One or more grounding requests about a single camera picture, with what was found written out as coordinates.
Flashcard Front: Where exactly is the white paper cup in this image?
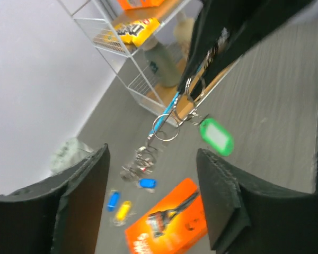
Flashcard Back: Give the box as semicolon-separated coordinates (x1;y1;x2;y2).
173;11;195;60

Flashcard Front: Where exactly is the blue tag key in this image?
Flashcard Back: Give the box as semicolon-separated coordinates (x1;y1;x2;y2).
138;178;157;192
107;190;120;212

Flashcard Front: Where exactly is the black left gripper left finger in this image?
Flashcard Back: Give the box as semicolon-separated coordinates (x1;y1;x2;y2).
0;144;110;253

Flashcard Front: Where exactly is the white wire wooden shelf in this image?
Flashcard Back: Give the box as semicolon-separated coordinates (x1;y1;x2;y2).
59;1;201;115

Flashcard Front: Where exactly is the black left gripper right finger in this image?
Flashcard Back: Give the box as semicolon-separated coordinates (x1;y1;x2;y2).
196;149;318;253

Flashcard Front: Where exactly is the yellow tag key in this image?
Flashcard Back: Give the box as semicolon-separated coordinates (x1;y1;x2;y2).
113;201;132;226

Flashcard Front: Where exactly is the green tag key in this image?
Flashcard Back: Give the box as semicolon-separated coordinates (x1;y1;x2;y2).
199;118;234;156

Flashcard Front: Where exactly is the blue tag key lower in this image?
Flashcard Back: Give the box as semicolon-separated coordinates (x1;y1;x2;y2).
138;178;157;192

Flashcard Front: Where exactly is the blue tag key upper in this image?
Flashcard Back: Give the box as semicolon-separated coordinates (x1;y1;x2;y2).
107;190;120;212

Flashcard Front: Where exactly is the orange candy bag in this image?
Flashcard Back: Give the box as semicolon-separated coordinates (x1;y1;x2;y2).
117;0;164;10

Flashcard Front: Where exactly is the orange razor box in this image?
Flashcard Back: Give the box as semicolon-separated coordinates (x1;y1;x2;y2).
125;178;207;254

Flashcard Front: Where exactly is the yellow candy bag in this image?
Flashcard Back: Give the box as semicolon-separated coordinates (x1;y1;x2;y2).
114;18;160;47

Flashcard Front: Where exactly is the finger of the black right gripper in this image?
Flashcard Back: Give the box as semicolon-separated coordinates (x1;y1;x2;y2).
190;1;311;98
177;0;254;93

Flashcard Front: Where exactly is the metal key organizer blue handle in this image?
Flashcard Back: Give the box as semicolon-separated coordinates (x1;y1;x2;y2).
120;60;209;182

